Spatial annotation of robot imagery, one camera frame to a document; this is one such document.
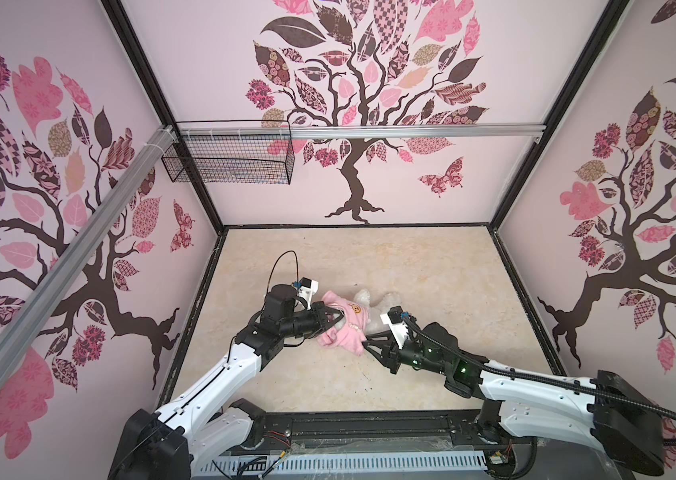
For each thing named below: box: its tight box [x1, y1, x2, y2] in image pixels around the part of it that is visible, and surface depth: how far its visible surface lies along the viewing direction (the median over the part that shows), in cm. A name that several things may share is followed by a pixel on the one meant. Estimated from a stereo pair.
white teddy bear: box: [354, 289, 402, 333], surface depth 90 cm
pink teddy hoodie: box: [317, 291, 369, 357], surface depth 74 cm
